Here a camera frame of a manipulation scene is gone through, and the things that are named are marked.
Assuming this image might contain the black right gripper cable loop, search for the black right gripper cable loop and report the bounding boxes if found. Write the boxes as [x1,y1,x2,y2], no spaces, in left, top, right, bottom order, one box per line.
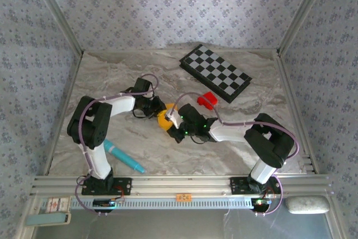
[190,135,209,145]

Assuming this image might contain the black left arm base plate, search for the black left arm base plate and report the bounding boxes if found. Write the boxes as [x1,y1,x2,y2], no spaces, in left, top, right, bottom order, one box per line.
[81,176,133,196]

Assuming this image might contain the black and grey chessboard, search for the black and grey chessboard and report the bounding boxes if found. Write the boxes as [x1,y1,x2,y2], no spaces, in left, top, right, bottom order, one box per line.
[178,44,252,104]

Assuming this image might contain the aluminium table side rail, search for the aluminium table side rail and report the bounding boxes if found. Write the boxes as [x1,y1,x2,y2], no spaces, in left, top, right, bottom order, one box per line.
[275,50,319,174]
[43,51,84,175]

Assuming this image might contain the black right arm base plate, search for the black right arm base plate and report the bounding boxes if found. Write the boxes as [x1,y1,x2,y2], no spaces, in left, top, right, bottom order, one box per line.
[229,176,281,195]

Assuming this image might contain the grey slotted cable tray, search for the grey slotted cable tray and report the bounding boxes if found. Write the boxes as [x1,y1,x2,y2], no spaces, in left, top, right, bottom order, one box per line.
[69,196,254,210]

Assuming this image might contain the aluminium mounting rail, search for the aluminium mounting rail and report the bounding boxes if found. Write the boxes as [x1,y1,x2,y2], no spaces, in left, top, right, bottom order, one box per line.
[30,174,333,196]

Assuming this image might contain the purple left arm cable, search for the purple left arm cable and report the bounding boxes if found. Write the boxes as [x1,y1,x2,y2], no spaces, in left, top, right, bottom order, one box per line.
[74,73,160,217]

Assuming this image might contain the orange paper sheet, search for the orange paper sheet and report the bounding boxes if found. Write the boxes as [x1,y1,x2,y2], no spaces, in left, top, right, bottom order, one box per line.
[157,103,176,132]

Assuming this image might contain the grey speckled oval pad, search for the grey speckled oval pad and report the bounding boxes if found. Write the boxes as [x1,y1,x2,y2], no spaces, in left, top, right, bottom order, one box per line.
[285,195,331,214]

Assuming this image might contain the teal marker pen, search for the teal marker pen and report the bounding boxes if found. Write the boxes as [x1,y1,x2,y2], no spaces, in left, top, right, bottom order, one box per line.
[103,139,147,174]

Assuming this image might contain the pale teal flat case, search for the pale teal flat case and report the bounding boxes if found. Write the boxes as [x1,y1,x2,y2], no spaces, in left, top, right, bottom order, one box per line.
[25,212,72,226]

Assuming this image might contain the black left gripper cable loop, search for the black left gripper cable loop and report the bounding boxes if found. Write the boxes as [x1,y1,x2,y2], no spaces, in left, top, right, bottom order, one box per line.
[131,109,153,119]

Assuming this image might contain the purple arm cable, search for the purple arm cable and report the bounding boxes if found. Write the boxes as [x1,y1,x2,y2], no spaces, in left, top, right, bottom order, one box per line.
[74,73,160,217]
[171,92,300,217]

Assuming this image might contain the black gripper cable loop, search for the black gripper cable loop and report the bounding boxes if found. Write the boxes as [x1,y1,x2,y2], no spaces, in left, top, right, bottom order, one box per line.
[131,109,153,119]
[190,135,209,145]

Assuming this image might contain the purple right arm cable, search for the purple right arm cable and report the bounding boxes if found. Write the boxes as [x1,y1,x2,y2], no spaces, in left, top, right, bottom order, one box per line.
[171,92,300,217]

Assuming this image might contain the aluminium frame post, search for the aluminium frame post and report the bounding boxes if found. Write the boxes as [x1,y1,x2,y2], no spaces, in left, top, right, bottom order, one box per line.
[27,0,84,55]
[276,0,333,55]

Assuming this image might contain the red toy brick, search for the red toy brick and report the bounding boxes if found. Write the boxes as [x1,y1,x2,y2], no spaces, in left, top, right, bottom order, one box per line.
[197,91,218,110]

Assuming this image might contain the red and white small box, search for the red and white small box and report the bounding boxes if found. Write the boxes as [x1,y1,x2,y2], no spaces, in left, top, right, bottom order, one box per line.
[46,196,70,213]

